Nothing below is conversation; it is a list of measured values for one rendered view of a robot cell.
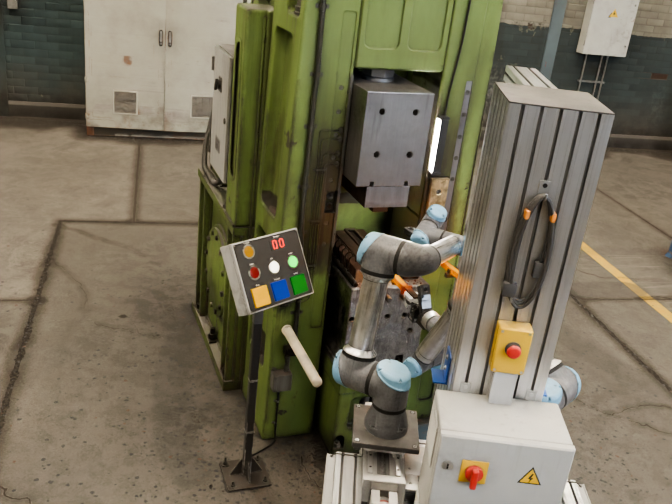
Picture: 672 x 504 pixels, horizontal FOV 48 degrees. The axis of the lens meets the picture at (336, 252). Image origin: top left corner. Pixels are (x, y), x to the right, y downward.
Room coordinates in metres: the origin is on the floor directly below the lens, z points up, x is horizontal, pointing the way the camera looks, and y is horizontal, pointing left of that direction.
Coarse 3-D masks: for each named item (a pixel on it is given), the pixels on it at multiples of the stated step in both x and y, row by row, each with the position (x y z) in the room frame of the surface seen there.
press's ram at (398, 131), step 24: (360, 72) 3.44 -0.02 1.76; (360, 96) 3.10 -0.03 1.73; (384, 96) 3.06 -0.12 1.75; (408, 96) 3.10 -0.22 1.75; (432, 96) 3.15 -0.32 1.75; (360, 120) 3.07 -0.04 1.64; (384, 120) 3.07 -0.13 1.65; (408, 120) 3.11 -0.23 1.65; (360, 144) 3.04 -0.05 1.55; (384, 144) 3.07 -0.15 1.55; (408, 144) 3.12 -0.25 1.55; (360, 168) 3.04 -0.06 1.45; (384, 168) 3.08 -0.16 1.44; (408, 168) 3.12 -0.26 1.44
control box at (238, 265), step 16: (256, 240) 2.75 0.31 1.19; (272, 240) 2.80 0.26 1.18; (288, 240) 2.86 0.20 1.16; (224, 256) 2.69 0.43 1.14; (240, 256) 2.67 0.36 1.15; (256, 256) 2.72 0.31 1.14; (272, 256) 2.77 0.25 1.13; (288, 256) 2.82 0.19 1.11; (240, 272) 2.63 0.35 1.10; (272, 272) 2.73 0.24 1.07; (288, 272) 2.78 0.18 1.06; (304, 272) 2.83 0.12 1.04; (240, 288) 2.62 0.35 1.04; (288, 288) 2.75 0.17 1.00; (240, 304) 2.61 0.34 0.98; (272, 304) 2.66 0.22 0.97
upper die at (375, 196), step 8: (344, 176) 3.29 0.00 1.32; (344, 184) 3.28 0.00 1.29; (352, 184) 3.20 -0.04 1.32; (352, 192) 3.19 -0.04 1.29; (360, 192) 3.11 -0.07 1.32; (368, 192) 3.06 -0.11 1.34; (376, 192) 3.07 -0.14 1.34; (384, 192) 3.09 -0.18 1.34; (392, 192) 3.10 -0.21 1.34; (400, 192) 3.12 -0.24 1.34; (408, 192) 3.13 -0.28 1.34; (360, 200) 3.10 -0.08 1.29; (368, 200) 3.06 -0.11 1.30; (376, 200) 3.07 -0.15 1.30; (384, 200) 3.09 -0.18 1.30; (392, 200) 3.10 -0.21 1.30; (400, 200) 3.12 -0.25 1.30
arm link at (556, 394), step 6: (546, 384) 2.17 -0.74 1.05; (552, 384) 2.17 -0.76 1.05; (558, 384) 2.18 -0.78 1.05; (546, 390) 2.14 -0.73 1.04; (552, 390) 2.14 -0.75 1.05; (558, 390) 2.14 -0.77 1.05; (564, 390) 2.19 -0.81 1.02; (552, 396) 2.11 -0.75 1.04; (558, 396) 2.12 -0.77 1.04; (564, 396) 2.18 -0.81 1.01; (552, 402) 2.11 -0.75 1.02; (558, 402) 2.12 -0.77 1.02; (564, 402) 2.17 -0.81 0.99
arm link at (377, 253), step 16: (368, 240) 2.28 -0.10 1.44; (384, 240) 2.28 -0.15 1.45; (400, 240) 2.28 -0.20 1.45; (368, 256) 2.26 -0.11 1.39; (384, 256) 2.24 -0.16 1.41; (368, 272) 2.24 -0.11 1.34; (384, 272) 2.24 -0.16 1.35; (368, 288) 2.24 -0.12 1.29; (384, 288) 2.25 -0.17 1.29; (368, 304) 2.23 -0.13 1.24; (368, 320) 2.22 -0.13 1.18; (352, 336) 2.22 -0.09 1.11; (368, 336) 2.21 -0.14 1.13; (352, 352) 2.19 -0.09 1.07; (368, 352) 2.20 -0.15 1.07; (336, 368) 2.19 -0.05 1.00; (352, 368) 2.17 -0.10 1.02; (368, 368) 2.17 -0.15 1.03; (352, 384) 2.16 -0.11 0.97
